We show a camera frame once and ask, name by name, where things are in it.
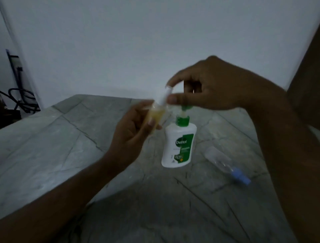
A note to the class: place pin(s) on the person's right hand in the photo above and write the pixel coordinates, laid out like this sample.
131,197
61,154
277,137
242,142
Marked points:
222,85

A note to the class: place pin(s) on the small clear bottle blue cap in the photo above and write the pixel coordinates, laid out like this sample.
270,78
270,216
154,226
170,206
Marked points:
217,159

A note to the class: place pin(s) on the dark box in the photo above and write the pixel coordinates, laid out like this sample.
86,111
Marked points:
10,117

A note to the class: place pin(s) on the small clear bottle red label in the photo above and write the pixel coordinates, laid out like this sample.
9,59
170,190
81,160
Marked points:
156,114

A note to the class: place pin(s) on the person's right forearm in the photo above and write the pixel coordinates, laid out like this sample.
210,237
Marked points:
292,162

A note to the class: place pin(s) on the person's left hand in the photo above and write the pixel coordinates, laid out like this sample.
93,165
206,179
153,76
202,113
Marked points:
127,142

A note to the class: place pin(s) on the person's left forearm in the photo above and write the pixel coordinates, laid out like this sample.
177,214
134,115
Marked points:
52,202

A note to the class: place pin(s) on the dark brown wooden panel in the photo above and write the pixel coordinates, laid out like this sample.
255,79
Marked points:
306,87

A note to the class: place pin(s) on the white spray cap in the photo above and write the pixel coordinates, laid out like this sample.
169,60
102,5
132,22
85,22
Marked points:
165,96

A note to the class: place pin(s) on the white green hand sanitizer bottle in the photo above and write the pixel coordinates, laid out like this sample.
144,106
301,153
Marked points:
175,152

